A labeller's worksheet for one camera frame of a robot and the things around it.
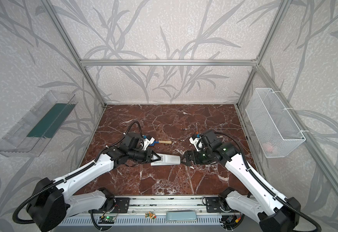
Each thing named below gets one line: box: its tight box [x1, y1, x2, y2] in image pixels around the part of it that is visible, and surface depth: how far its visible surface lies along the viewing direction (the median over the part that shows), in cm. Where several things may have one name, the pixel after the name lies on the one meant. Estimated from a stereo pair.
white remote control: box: [150, 153, 181, 167], surface depth 80 cm
